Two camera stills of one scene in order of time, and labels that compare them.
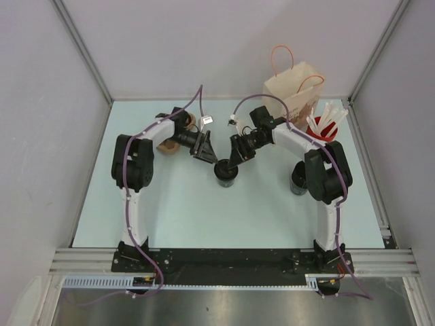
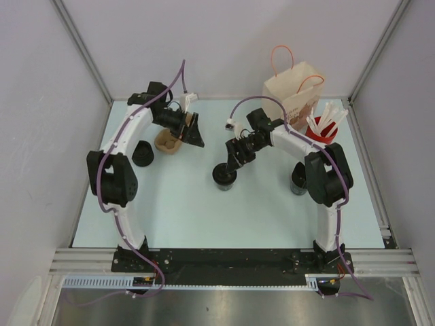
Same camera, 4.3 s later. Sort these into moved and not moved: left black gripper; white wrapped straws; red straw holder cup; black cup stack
Moved: left black gripper
Not moved: white wrapped straws; red straw holder cup; black cup stack
